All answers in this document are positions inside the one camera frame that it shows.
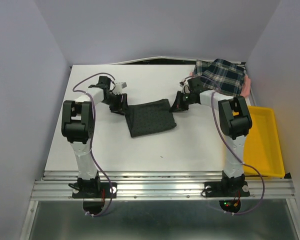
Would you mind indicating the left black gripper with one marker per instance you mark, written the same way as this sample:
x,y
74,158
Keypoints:
x,y
121,107

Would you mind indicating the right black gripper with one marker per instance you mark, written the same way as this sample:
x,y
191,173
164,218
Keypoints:
x,y
178,106

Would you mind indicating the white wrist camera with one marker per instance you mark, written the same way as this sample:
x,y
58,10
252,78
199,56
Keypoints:
x,y
118,88
185,89

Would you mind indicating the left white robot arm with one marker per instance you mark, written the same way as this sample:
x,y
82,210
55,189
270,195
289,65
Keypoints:
x,y
78,122

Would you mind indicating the dark grey dotted skirt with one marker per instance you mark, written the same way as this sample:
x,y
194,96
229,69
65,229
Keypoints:
x,y
149,118

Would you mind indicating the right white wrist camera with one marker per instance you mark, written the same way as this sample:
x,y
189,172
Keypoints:
x,y
185,89

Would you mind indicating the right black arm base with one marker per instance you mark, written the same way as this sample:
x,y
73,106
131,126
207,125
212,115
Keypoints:
x,y
219,189

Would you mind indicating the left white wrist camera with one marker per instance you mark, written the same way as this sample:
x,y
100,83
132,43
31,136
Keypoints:
x,y
118,88

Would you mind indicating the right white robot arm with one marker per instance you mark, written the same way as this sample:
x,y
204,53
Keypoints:
x,y
231,118

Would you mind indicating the yellow plastic tray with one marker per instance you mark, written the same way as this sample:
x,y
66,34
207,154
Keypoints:
x,y
262,148

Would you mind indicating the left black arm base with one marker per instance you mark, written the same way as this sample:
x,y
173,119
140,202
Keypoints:
x,y
93,190

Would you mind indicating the folded pink skirt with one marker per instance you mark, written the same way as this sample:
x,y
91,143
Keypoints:
x,y
247,87

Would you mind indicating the aluminium rail frame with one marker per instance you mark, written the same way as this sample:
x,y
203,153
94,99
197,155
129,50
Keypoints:
x,y
147,186

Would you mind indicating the folded plaid skirt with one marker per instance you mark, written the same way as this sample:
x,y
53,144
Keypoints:
x,y
218,66

